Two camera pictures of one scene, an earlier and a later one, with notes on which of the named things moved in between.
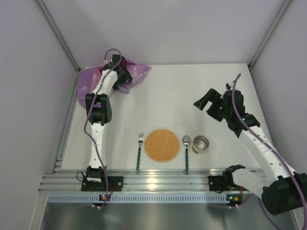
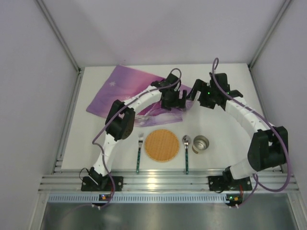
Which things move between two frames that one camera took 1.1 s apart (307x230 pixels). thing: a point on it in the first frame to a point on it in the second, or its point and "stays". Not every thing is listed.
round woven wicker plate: [162, 145] stays
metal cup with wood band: [200, 143] stays
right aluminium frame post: [285, 7] stays
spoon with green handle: [186, 140] stays
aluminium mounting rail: [58, 180] stays
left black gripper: [123, 78] to [179, 99]
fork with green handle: [140, 142] stays
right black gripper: [211, 105] to [200, 93]
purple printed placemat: [88, 77] to [125, 81]
